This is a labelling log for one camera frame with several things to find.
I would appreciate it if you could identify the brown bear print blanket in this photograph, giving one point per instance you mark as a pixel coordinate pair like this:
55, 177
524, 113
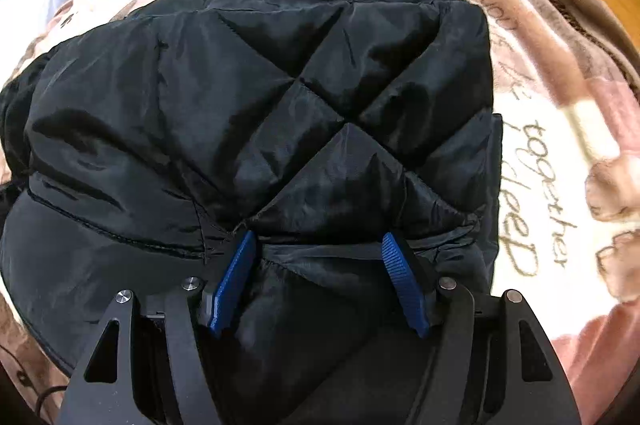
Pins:
553, 340

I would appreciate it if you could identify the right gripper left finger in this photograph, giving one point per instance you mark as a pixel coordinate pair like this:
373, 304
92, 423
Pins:
225, 281

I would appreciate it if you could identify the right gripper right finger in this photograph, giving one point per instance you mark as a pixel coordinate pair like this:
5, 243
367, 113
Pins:
415, 281

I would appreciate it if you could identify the black quilted jacket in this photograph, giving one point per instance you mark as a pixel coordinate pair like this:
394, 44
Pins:
138, 148

